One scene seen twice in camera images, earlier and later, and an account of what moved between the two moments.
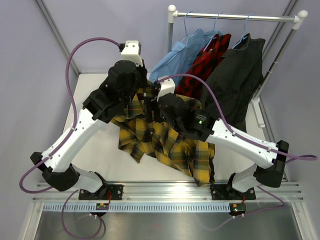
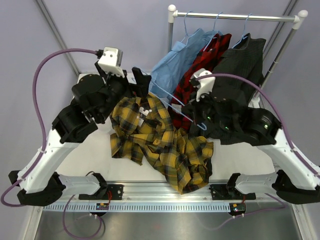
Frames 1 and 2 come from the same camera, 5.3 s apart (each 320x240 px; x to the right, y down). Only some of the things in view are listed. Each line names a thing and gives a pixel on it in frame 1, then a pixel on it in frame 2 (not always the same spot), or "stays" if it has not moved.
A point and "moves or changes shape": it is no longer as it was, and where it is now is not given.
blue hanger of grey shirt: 244,31 stays
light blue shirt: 176,61 stays
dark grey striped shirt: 239,75 stays
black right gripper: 151,105 → 193,108
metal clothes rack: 298,18 stays
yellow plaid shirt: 142,130 moves or changes shape
